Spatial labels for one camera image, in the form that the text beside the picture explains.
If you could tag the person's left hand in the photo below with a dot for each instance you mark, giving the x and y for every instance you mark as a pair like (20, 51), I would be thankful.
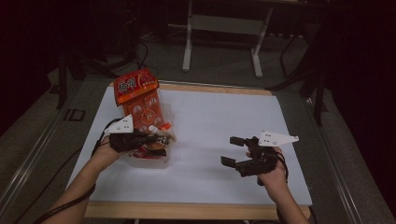
(104, 157)

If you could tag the white-framed desk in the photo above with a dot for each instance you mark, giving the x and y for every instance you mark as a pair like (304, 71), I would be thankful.
(227, 25)

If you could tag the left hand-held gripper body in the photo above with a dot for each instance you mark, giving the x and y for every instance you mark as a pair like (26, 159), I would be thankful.
(126, 141)

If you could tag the long orange snack packet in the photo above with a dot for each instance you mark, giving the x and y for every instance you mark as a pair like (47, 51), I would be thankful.
(137, 90)

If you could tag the metal floor rail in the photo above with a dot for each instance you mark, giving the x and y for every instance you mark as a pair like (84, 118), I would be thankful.
(339, 171)
(31, 158)

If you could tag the white table mat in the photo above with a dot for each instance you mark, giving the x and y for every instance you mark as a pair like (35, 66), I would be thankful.
(211, 124)

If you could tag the black power strip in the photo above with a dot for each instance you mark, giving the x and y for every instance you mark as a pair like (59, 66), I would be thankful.
(286, 34)

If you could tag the light wooden table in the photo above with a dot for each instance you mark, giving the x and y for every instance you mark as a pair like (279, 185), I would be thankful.
(186, 211)

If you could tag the black tripod stand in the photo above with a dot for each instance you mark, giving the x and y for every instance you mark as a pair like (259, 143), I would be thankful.
(319, 102)

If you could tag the clear plastic container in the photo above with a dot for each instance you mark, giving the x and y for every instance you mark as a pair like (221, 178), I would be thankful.
(149, 163)

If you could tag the black floor socket frame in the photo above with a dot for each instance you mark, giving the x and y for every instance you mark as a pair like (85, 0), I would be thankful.
(67, 115)

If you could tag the person's right hand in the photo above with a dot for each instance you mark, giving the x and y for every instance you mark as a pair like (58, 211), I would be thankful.
(277, 183)

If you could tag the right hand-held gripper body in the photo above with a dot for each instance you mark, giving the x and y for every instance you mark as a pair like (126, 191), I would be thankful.
(264, 158)

